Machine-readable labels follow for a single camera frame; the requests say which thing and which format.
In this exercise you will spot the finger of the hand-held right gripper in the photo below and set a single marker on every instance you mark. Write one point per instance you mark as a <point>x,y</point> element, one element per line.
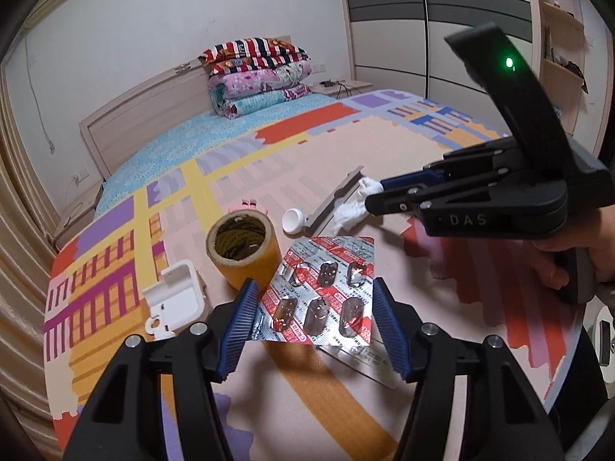
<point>389,201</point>
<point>403,183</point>

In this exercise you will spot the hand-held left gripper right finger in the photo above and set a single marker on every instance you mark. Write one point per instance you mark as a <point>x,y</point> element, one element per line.
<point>389,331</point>

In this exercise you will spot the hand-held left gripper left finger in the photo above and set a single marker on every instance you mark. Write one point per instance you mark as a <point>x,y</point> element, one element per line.
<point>240,326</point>

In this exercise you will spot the white tissue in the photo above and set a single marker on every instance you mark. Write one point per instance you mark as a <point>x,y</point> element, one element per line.
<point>348,213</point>

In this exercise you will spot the grey metal bar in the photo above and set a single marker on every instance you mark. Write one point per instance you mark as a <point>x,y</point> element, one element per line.
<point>331,201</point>

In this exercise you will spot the white plastic box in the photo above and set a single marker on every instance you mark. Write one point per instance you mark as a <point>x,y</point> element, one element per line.
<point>178,297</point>

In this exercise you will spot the brown tape roll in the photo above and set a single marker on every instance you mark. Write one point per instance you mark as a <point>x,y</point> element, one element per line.
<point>259,259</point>

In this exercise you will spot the red and silver blister pack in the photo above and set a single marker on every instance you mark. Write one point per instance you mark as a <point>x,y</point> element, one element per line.
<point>312,249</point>

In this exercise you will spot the white bottle cap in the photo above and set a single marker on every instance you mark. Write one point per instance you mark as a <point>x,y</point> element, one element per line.
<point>293,221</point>

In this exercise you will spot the small pink toy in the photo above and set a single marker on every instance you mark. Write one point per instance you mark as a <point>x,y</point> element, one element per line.
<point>250,204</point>

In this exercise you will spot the person's right hand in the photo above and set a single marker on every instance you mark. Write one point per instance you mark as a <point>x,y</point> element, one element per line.
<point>552,269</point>

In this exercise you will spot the light wooden bookshelf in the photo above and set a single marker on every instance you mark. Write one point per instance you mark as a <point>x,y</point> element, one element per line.
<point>557,81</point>

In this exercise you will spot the colourful printed folding table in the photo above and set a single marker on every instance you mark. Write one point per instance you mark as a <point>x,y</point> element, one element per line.
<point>336,153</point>

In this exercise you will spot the light wooden nightstand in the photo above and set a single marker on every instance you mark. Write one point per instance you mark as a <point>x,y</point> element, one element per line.
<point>77,211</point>
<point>358,87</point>

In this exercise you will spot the white and grey wardrobe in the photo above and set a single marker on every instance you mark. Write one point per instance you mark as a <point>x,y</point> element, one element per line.
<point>384,24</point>

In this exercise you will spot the blue folded quilt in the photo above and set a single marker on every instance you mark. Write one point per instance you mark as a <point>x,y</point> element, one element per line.
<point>259,101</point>

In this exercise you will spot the pink folded quilt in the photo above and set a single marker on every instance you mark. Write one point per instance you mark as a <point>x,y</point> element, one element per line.
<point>259,81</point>

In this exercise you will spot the red printed folded quilt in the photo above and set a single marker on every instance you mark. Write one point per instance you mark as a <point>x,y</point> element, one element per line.
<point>259,65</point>

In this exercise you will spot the bed with blue floral sheet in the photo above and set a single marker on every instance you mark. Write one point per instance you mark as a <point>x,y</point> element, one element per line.
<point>192,139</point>

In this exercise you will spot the beige striped curtain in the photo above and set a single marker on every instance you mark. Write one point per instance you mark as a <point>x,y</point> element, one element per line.
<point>19,297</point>

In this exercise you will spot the light wooden headboard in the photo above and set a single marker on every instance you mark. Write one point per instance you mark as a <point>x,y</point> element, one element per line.
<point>144,105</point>

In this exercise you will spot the white wall socket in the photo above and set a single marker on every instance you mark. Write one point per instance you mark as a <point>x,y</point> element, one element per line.
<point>80,177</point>

